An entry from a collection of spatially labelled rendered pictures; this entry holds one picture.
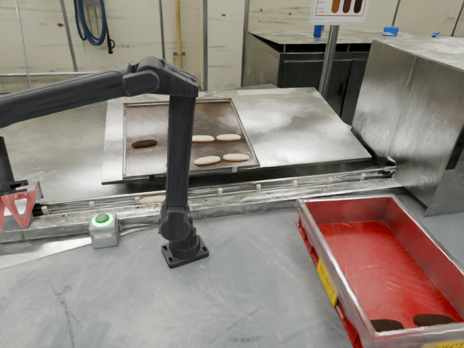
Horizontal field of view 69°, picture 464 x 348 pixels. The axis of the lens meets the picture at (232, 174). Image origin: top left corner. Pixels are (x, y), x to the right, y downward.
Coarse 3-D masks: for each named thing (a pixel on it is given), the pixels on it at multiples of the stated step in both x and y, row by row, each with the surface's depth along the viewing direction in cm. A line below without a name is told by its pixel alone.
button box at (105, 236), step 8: (112, 216) 99; (112, 224) 96; (120, 224) 105; (96, 232) 95; (104, 232) 96; (112, 232) 97; (96, 240) 97; (104, 240) 97; (112, 240) 98; (96, 248) 98
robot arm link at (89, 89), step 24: (96, 72) 70; (120, 72) 67; (144, 72) 65; (0, 96) 69; (24, 96) 67; (48, 96) 68; (72, 96) 69; (96, 96) 69; (120, 96) 70; (0, 120) 69; (24, 120) 70
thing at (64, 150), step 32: (0, 128) 164; (32, 128) 165; (64, 128) 166; (96, 128) 167; (32, 160) 139; (64, 160) 140; (96, 160) 141; (64, 192) 122; (96, 192) 122; (128, 192) 123; (0, 256) 95; (32, 256) 95
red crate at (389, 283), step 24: (336, 240) 105; (360, 240) 105; (384, 240) 105; (360, 264) 96; (384, 264) 97; (408, 264) 97; (360, 288) 89; (384, 288) 90; (408, 288) 90; (432, 288) 90; (384, 312) 83; (408, 312) 84; (432, 312) 84; (456, 312) 84
